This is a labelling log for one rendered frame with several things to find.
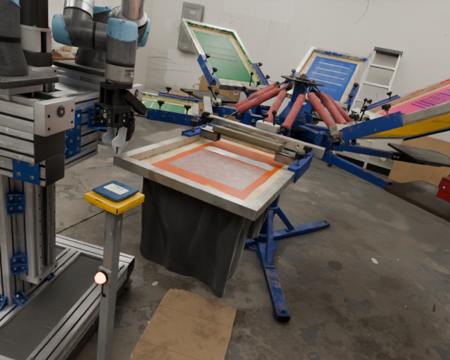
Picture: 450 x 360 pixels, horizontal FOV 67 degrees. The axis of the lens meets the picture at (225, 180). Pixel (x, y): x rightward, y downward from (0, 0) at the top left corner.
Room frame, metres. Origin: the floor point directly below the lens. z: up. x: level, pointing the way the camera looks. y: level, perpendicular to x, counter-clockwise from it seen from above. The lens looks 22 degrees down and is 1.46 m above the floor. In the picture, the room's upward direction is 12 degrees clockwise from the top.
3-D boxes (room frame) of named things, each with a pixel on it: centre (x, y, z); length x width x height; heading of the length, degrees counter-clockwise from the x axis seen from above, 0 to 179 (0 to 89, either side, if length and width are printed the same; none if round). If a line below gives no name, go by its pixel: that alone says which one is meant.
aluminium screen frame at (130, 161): (1.43, 0.01, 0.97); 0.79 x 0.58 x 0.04; 158
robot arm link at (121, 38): (0.93, 0.34, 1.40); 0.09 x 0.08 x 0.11; 17
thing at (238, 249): (1.30, -0.16, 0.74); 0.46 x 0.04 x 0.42; 158
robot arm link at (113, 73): (0.92, 0.33, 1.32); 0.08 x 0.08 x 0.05
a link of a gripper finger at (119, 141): (0.92, 0.32, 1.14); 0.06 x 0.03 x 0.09; 159
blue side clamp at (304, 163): (1.55, -0.34, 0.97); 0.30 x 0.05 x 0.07; 158
